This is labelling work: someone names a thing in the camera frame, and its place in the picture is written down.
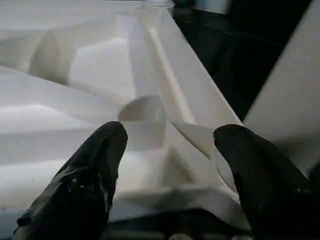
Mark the white plastic table top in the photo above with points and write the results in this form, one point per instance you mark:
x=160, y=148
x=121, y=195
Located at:
x=100, y=87

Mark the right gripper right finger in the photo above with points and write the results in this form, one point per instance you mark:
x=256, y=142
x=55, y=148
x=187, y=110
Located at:
x=270, y=185

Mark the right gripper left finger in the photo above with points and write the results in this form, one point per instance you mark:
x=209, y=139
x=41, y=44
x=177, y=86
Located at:
x=80, y=185

